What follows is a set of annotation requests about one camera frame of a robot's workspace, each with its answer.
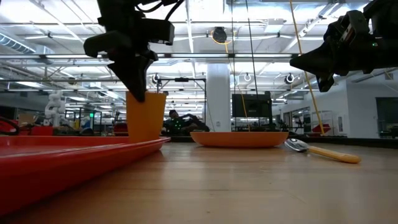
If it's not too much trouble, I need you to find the red arrow sign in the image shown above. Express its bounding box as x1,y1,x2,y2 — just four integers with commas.
311,123,332,135

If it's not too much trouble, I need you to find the orange plastic plate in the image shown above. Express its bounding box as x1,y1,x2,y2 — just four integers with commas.
190,131,289,148

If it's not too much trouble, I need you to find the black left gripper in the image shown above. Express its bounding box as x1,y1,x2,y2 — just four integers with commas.
83,0,175,103

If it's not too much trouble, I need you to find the yellow hanging cable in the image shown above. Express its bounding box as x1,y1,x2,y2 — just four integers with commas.
289,0,326,136

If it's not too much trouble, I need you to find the black metal frame stand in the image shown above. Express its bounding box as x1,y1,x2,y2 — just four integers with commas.
156,77,208,126

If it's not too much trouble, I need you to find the person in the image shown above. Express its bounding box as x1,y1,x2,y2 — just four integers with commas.
161,109,210,136

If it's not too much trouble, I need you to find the thin black hanging cable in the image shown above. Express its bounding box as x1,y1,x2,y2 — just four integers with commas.
244,0,261,96

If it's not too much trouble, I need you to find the yellow-handled metal spoon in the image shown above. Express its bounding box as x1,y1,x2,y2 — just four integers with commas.
284,138,363,164

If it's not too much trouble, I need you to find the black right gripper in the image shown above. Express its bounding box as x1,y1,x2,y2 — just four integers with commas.
289,0,398,93

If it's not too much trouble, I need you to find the white square pillar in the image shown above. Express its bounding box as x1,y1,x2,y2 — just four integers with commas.
206,63,232,133

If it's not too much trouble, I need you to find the black monitor on stand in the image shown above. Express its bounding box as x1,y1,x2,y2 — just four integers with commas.
231,91,274,131

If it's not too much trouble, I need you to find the black ceiling cable reel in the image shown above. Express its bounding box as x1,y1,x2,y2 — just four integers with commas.
210,26,229,44

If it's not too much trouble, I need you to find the orange plastic cup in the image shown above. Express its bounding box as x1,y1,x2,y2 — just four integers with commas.
126,91,167,143

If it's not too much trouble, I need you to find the red plastic tray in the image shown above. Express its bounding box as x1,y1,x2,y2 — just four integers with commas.
0,135,171,216

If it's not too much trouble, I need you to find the white robot figure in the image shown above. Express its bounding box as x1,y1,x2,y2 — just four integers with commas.
44,90,67,128

